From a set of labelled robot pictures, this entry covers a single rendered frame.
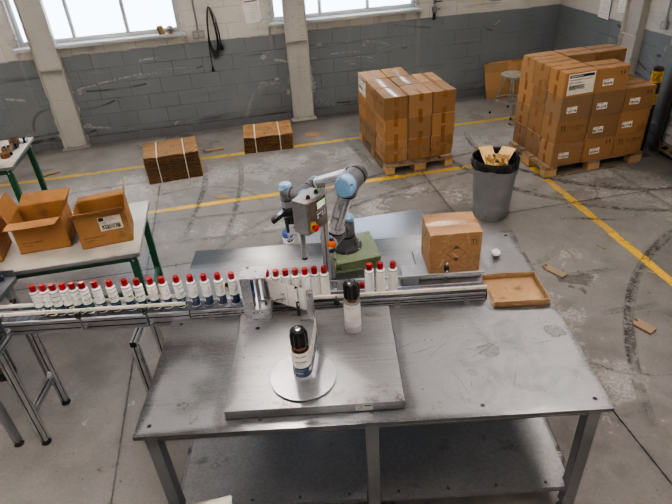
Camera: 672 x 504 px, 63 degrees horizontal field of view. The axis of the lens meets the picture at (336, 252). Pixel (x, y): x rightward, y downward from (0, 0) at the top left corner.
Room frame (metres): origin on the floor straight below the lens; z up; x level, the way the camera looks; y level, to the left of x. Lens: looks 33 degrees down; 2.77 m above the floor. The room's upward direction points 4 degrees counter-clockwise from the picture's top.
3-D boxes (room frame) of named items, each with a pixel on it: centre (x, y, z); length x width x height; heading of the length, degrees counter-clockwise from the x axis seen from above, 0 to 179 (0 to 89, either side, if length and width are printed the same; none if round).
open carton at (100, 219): (3.48, 1.63, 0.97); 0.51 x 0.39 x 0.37; 15
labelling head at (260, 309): (2.35, 0.44, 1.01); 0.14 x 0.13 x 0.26; 89
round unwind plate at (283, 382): (1.84, 0.19, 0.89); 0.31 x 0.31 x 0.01
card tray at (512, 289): (2.43, -0.98, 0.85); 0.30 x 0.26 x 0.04; 89
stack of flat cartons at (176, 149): (6.28, 1.90, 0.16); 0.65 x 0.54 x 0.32; 104
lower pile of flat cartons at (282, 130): (6.97, 0.79, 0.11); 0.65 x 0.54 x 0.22; 96
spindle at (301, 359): (1.84, 0.19, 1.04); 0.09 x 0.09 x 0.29
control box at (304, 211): (2.52, 0.12, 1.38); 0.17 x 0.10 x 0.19; 144
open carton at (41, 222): (3.45, 2.04, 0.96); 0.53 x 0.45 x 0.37; 11
